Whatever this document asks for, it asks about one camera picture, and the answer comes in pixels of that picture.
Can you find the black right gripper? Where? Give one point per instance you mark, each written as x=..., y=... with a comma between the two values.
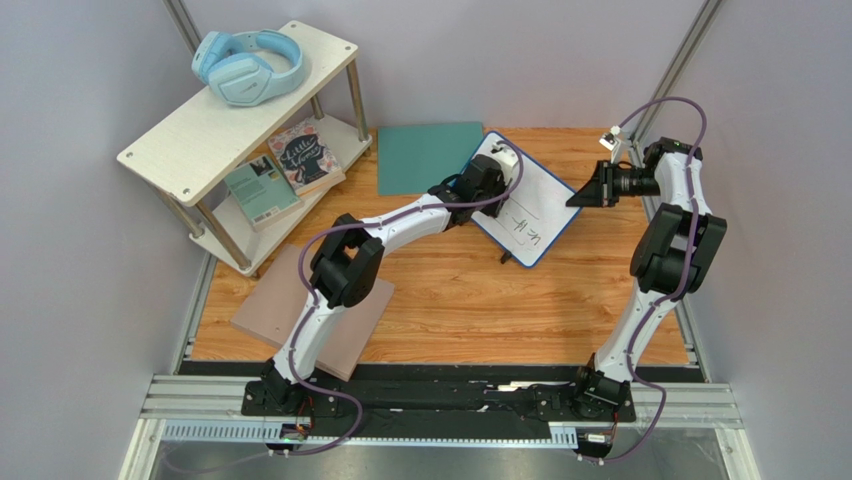
x=609, y=183

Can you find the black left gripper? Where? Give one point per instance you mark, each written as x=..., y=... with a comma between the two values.
x=501, y=189

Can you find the blue framed whiteboard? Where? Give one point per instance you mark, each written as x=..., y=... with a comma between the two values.
x=533, y=217

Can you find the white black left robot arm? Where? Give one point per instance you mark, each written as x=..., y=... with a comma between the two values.
x=344, y=270

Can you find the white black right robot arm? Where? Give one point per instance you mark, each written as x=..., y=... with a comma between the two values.
x=670, y=261

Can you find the teal mat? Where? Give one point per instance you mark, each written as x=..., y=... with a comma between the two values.
x=413, y=158

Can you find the floral cover book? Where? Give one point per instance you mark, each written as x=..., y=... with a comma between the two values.
x=305, y=158

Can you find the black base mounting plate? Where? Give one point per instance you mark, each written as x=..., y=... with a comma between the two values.
x=455, y=402

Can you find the teal cover book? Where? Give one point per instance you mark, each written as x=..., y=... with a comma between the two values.
x=262, y=193

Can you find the pink square board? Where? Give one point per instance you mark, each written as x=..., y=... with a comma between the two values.
x=275, y=305

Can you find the light blue headphones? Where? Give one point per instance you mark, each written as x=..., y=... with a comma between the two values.
x=230, y=66

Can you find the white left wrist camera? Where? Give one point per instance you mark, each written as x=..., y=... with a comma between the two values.
x=507, y=160

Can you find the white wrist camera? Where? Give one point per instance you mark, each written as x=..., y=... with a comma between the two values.
x=507, y=160
x=613, y=140

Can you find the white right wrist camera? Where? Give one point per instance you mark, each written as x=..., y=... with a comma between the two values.
x=613, y=140

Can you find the aluminium frame rail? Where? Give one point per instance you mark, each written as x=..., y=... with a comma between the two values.
x=199, y=408

